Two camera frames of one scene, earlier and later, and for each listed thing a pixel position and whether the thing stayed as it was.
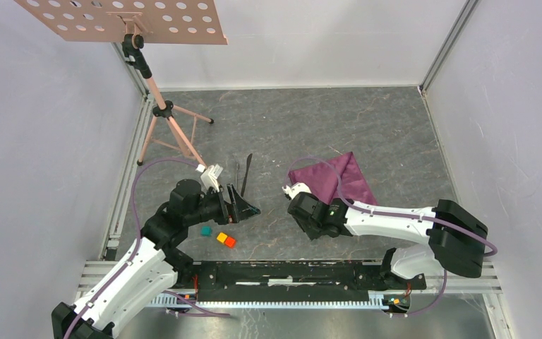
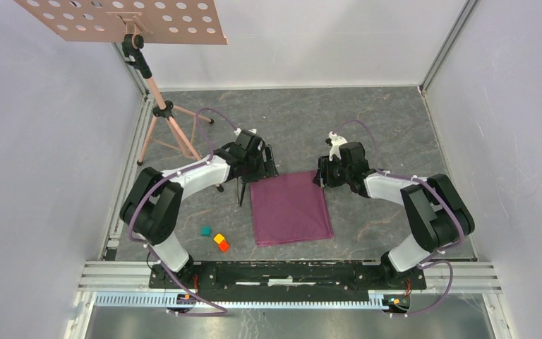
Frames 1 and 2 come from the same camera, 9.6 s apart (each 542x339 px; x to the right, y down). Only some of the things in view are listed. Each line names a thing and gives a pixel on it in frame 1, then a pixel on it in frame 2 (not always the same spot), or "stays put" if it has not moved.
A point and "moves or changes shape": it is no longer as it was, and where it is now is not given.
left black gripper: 241,208 -> 269,170
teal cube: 206,231 stays put
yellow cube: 221,237 stays put
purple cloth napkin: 320,179 moves or changes shape
